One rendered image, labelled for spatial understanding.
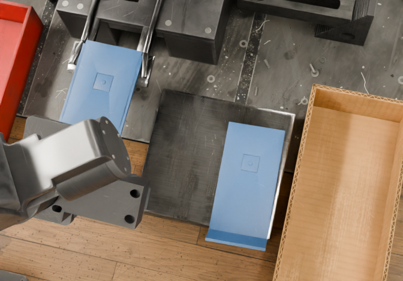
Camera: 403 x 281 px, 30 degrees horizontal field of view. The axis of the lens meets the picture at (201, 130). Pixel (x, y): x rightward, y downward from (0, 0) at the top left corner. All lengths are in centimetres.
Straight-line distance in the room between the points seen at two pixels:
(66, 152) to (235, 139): 34
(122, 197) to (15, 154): 11
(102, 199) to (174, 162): 23
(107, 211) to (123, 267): 23
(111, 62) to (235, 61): 18
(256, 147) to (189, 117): 9
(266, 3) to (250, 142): 17
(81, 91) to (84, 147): 28
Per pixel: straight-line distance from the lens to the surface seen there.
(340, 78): 98
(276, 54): 99
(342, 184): 94
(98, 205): 71
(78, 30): 99
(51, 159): 64
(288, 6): 93
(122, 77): 89
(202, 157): 92
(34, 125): 77
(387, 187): 94
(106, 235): 94
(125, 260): 93
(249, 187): 91
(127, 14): 93
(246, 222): 90
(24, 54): 99
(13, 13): 102
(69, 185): 65
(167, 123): 94
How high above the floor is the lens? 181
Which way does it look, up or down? 73 degrees down
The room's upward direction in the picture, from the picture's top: 12 degrees counter-clockwise
